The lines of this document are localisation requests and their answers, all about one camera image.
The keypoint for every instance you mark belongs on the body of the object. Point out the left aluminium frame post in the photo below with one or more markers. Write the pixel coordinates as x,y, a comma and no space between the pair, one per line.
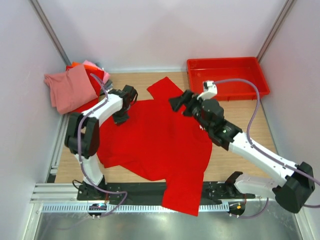
50,31

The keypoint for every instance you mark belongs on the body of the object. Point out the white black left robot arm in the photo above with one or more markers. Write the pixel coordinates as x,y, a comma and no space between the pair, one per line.
83,137

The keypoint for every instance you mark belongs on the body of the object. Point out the dusty pink folded t shirt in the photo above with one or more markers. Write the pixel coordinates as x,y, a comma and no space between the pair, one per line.
70,89

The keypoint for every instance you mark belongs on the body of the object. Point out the white slotted cable duct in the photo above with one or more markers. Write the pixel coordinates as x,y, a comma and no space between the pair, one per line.
100,208

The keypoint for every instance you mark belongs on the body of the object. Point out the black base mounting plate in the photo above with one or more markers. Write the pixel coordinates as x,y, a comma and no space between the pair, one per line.
151,193

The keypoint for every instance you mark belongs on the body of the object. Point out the orange folded t shirt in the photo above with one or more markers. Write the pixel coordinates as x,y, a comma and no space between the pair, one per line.
74,64

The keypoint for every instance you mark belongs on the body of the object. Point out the grey folded t shirt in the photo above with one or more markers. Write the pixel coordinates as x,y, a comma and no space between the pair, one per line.
106,87

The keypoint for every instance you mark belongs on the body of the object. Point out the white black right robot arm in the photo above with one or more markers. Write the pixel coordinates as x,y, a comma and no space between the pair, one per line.
288,183

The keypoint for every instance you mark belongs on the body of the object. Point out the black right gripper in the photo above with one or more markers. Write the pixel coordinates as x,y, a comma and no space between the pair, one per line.
176,102

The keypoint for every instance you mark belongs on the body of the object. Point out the red plastic tray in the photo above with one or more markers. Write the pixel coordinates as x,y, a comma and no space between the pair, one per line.
217,69

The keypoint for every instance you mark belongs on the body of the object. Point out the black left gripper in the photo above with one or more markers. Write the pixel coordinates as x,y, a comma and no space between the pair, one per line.
120,120

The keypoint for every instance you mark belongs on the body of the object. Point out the aluminium frame post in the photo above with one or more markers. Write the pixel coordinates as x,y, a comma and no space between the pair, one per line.
280,19
50,31

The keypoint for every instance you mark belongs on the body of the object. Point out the right aluminium frame post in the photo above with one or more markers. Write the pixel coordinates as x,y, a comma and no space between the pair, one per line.
280,19

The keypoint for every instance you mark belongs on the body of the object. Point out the light pink folded t shirt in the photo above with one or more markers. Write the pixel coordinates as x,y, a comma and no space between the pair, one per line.
106,75

